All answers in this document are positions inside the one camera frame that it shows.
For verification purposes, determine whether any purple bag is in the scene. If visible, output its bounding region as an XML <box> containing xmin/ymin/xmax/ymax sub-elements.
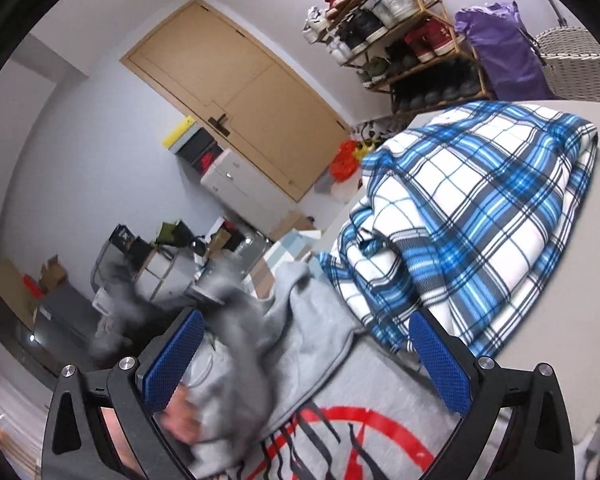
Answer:
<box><xmin>454</xmin><ymin>1</ymin><xmax>556</xmax><ymax>102</ymax></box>

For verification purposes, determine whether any dark low cabinet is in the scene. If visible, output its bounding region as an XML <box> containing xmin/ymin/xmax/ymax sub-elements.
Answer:
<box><xmin>0</xmin><ymin>280</ymin><xmax>101</xmax><ymax>376</ymax></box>

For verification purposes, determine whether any person's left hand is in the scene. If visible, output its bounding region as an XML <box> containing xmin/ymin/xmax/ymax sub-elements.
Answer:
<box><xmin>162</xmin><ymin>392</ymin><xmax>208</xmax><ymax>456</ymax></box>

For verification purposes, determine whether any yellow box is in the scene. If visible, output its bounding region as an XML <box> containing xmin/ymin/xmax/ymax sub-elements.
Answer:
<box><xmin>163</xmin><ymin>116</ymin><xmax>197</xmax><ymax>151</ymax></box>

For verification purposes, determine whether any white drawer cabinet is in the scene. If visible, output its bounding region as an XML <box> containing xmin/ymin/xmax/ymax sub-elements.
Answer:
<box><xmin>200</xmin><ymin>150</ymin><xmax>301</xmax><ymax>241</ymax></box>

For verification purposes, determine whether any orange bag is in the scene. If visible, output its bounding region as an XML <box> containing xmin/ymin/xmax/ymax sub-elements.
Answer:
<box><xmin>329</xmin><ymin>141</ymin><xmax>361</xmax><ymax>183</ymax></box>

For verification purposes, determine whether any checkered floor mat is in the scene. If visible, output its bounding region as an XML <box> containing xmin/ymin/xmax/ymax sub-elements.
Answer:
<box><xmin>250</xmin><ymin>229</ymin><xmax>326</xmax><ymax>301</ymax></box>

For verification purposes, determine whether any blue plaid shirt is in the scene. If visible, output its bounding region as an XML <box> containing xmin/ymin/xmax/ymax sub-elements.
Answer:
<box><xmin>320</xmin><ymin>101</ymin><xmax>600</xmax><ymax>361</ymax></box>

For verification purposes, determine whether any black bag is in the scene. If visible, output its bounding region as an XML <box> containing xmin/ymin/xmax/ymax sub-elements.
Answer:
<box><xmin>109</xmin><ymin>225</ymin><xmax>151</xmax><ymax>261</ymax></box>

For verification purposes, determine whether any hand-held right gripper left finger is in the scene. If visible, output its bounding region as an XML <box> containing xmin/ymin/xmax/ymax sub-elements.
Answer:
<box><xmin>42</xmin><ymin>307</ymin><xmax>206</xmax><ymax>480</ymax></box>

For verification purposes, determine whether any cardboard box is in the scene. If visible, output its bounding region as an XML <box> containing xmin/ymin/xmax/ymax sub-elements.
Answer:
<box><xmin>39</xmin><ymin>255</ymin><xmax>70</xmax><ymax>295</ymax></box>

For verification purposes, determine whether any green bag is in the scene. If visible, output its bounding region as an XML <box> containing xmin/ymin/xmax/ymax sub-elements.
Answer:
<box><xmin>155</xmin><ymin>220</ymin><xmax>193</xmax><ymax>248</ymax></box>

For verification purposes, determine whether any grey storage cabinet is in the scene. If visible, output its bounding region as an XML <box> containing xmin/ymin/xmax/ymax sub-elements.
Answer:
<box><xmin>135</xmin><ymin>250</ymin><xmax>211</xmax><ymax>306</ymax></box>

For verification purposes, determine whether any wooden door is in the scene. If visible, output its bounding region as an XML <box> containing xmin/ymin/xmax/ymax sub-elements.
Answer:
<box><xmin>120</xmin><ymin>0</ymin><xmax>353</xmax><ymax>204</ymax></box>

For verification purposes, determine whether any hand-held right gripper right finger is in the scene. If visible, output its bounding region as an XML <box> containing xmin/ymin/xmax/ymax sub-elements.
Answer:
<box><xmin>409</xmin><ymin>307</ymin><xmax>578</xmax><ymax>480</ymax></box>

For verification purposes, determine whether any black and red storage box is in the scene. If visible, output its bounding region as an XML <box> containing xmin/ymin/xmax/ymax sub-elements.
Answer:
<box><xmin>177</xmin><ymin>125</ymin><xmax>223</xmax><ymax>178</ymax></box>

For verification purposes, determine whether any white wicker basket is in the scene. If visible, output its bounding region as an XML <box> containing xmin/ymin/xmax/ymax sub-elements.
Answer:
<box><xmin>532</xmin><ymin>27</ymin><xmax>600</xmax><ymax>101</ymax></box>

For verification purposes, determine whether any wooden shoe rack with shoes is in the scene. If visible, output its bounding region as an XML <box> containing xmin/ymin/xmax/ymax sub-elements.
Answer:
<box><xmin>302</xmin><ymin>0</ymin><xmax>483</xmax><ymax>111</ymax></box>

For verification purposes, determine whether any grey hoodie with red print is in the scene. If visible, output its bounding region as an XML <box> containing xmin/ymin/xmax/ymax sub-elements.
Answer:
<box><xmin>87</xmin><ymin>260</ymin><xmax>511</xmax><ymax>480</ymax></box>

